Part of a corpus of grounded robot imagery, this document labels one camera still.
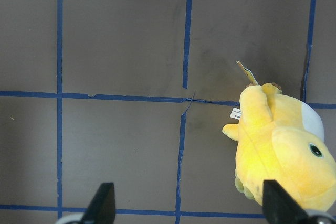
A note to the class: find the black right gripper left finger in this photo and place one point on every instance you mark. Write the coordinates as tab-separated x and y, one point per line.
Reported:
102	208

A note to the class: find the yellow plush toy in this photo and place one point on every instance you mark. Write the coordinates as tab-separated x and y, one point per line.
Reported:
281	138

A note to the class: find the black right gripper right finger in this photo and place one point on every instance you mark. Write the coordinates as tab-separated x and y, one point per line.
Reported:
279	206

